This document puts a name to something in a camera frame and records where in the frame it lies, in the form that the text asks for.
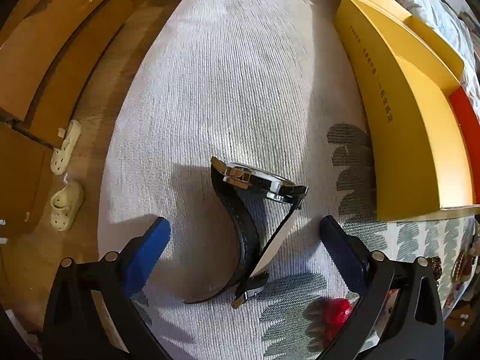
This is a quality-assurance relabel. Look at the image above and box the red ball hair clip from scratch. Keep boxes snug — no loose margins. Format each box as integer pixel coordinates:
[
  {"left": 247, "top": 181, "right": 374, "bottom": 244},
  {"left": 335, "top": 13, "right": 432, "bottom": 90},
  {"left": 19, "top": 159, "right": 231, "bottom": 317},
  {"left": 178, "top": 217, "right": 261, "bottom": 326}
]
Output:
[{"left": 323, "top": 298, "right": 353, "bottom": 347}]

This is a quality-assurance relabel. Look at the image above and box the black leather wristwatch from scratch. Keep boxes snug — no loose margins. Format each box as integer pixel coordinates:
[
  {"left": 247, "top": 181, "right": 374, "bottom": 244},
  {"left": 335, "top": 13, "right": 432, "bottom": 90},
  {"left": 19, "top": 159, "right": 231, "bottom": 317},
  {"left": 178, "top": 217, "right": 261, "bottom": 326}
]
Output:
[{"left": 184, "top": 156, "right": 308, "bottom": 309}]

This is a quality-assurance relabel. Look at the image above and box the lower cream foam slipper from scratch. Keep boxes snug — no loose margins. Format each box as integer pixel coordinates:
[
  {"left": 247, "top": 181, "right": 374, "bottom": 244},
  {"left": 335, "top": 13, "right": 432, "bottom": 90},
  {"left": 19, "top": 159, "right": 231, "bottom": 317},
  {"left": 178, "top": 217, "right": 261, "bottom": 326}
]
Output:
[{"left": 49, "top": 180, "right": 84, "bottom": 233}]

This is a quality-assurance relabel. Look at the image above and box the cream foam slipper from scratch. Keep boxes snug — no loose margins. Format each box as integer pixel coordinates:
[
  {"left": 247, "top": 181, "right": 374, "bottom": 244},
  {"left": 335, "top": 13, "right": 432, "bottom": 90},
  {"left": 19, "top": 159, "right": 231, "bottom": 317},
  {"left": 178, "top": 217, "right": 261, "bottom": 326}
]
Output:
[
  {"left": 49, "top": 180, "right": 84, "bottom": 233},
  {"left": 50, "top": 119, "right": 81, "bottom": 176}
]

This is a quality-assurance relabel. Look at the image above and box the upper cream foam slipper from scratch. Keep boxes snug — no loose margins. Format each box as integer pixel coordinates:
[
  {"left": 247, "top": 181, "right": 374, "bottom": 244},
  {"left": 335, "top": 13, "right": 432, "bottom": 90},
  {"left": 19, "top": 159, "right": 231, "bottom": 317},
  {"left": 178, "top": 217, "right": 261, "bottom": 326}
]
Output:
[{"left": 50, "top": 119, "right": 81, "bottom": 176}]

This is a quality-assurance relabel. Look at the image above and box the yellow cardboard box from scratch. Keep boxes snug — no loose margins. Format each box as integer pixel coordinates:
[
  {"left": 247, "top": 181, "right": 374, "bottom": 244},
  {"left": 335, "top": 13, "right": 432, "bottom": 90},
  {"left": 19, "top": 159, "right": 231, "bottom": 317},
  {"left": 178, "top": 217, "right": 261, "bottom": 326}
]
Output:
[{"left": 334, "top": 0, "right": 479, "bottom": 221}]

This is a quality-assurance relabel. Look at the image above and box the leaf patterned bed sheet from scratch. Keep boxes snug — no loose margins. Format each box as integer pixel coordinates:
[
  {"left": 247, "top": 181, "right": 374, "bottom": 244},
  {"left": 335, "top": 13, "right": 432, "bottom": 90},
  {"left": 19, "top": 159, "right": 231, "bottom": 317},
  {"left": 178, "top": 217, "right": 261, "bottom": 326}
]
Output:
[{"left": 97, "top": 0, "right": 475, "bottom": 359}]

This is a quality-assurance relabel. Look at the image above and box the wooden wardrobe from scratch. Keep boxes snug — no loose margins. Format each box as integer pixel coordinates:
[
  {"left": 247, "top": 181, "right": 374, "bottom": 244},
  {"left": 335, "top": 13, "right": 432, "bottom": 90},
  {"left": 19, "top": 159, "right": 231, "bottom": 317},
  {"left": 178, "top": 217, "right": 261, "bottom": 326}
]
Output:
[{"left": 1, "top": 0, "right": 143, "bottom": 239}]

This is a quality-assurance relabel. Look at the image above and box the light floral duvet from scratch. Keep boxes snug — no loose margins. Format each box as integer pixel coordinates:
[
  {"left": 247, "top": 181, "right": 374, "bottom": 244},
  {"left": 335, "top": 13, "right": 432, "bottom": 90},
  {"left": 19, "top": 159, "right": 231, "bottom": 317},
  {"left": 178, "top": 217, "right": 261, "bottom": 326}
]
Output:
[{"left": 395, "top": 0, "right": 479, "bottom": 114}]

